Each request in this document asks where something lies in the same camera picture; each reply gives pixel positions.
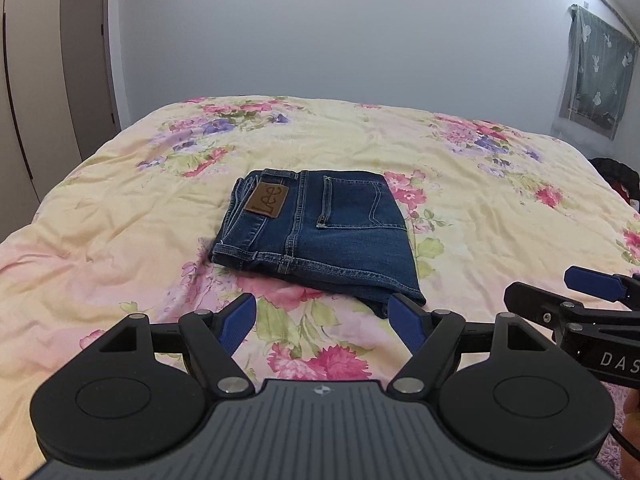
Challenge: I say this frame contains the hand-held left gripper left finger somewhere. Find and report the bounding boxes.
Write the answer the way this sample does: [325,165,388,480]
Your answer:
[97,291,258,401]

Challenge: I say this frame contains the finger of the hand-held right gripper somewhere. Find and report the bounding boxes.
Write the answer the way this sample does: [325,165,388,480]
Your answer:
[564,266,640,306]
[504,282,640,334]

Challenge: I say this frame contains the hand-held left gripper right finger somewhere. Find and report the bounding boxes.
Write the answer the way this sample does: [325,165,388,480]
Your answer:
[387,292,553,402]

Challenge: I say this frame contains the blue denim pants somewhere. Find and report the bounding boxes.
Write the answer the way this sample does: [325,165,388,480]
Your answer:
[210,168,427,320]

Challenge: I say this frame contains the person's right hand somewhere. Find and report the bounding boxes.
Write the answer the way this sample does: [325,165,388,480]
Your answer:
[623,392,640,480]

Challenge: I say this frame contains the black and red bag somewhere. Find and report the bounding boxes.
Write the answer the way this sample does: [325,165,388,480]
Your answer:
[587,157,640,212]

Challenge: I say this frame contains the yellow floral blanket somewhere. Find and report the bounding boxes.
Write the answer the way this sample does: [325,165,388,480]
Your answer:
[0,96,640,480]

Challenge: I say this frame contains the grey-green printed curtain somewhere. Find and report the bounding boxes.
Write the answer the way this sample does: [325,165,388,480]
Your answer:
[552,4,639,141]

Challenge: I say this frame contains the beige wardrobe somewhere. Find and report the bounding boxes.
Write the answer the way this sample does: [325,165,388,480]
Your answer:
[0,0,122,242]

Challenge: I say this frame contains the black cable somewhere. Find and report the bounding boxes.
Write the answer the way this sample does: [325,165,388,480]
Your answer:
[607,427,632,462]

